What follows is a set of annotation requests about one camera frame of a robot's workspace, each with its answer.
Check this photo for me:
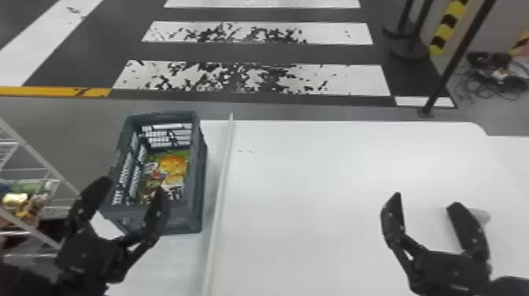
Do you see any green snack packet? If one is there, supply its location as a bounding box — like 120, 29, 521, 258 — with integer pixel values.
138, 148, 192, 205

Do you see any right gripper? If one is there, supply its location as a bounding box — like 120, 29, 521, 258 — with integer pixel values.
379, 191, 493, 296

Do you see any black cable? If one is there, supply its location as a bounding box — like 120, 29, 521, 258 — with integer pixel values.
453, 50, 529, 102

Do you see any grey crate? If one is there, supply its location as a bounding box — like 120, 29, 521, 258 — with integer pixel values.
98, 110, 209, 236

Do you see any white wire rack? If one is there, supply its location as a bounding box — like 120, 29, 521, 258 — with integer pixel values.
0, 117, 80, 259

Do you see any yellow black striped post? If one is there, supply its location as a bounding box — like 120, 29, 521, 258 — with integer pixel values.
428, 0, 469, 58

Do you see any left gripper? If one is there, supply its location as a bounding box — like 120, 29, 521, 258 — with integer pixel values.
54, 176, 172, 287

